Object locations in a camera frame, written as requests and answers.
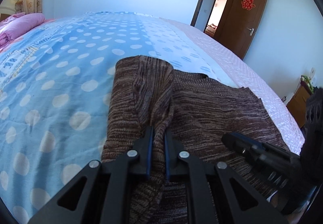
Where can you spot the red double happiness decal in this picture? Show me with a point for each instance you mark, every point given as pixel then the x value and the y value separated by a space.
pixel 248 4

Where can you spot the brown knitted sun-pattern sweater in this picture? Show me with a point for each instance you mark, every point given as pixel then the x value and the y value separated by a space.
pixel 198 111

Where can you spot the brown wooden door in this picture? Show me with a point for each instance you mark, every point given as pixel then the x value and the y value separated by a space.
pixel 232 30

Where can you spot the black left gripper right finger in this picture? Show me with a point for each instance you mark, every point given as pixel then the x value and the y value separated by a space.
pixel 215 193

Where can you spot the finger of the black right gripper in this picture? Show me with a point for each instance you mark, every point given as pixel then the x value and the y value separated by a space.
pixel 242 144

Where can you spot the silver door handle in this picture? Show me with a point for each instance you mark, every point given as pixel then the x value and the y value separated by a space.
pixel 251 31

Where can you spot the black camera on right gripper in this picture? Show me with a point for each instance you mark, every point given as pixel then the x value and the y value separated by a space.
pixel 311 152

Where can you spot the green item on dresser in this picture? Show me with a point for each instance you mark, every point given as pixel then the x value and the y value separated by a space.
pixel 306 80

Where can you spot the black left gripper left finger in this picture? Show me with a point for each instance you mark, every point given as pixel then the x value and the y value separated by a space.
pixel 100 192

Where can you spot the brown wooden dresser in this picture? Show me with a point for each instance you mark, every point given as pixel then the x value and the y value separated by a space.
pixel 297 104

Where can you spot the blue pink patterned bed sheet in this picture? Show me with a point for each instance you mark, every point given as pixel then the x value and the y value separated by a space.
pixel 56 85

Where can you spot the folded pink blanket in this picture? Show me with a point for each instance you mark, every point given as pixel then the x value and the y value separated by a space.
pixel 16 25

